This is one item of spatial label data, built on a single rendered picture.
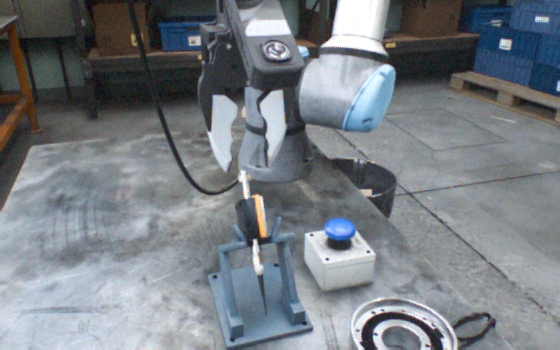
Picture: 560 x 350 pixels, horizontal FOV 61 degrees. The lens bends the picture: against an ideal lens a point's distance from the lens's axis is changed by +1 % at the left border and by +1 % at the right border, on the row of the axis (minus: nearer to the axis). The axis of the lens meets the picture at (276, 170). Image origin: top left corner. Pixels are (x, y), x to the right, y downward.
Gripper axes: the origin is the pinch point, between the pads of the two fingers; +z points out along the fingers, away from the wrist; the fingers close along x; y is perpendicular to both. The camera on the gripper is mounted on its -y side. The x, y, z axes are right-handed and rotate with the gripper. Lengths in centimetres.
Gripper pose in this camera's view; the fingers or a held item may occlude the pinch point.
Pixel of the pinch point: (248, 160)
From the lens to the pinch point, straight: 51.8
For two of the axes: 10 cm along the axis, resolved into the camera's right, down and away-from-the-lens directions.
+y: -2.9, -4.2, 8.6
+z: -0.1, 9.0, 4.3
